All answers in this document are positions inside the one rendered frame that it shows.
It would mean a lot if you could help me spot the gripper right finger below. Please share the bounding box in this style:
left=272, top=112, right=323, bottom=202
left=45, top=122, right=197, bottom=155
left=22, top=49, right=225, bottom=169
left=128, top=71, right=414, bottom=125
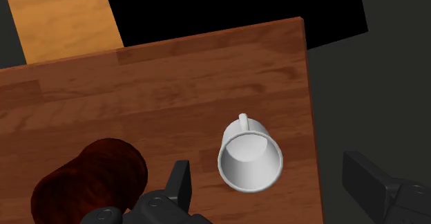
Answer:
left=342, top=151, right=431, bottom=224

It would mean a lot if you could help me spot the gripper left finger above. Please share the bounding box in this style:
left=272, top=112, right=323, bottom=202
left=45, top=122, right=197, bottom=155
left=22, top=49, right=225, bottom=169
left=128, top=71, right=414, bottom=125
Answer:
left=79, top=160, right=213, bottom=224

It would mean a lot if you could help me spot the white mug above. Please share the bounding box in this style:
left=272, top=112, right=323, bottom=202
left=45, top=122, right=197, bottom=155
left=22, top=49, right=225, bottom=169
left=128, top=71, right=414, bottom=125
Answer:
left=217, top=113, right=284, bottom=194

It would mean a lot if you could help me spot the dark red cylinder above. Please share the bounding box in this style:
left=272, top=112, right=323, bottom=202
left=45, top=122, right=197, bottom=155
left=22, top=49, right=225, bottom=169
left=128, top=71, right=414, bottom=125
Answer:
left=30, top=138, right=149, bottom=224

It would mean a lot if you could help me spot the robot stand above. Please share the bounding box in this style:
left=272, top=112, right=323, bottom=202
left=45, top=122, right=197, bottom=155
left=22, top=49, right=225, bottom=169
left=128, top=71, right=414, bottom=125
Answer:
left=101, top=0, right=370, bottom=50

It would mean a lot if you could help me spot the light wooden furniture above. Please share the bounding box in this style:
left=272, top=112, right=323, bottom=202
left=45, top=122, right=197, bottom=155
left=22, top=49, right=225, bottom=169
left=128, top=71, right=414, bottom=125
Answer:
left=1, top=0, right=125, bottom=66

